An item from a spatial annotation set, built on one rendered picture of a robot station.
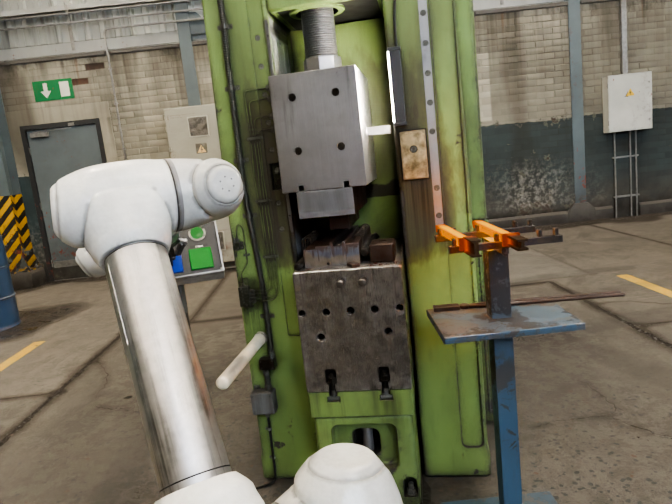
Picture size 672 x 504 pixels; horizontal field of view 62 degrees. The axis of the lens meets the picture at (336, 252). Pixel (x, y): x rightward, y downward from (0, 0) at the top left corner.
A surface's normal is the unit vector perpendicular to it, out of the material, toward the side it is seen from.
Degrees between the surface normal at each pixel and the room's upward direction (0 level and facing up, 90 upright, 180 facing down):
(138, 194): 62
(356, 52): 90
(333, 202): 90
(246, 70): 90
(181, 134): 90
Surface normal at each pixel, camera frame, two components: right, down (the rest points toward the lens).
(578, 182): 0.04, 0.17
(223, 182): 0.59, -0.06
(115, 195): 0.26, -0.37
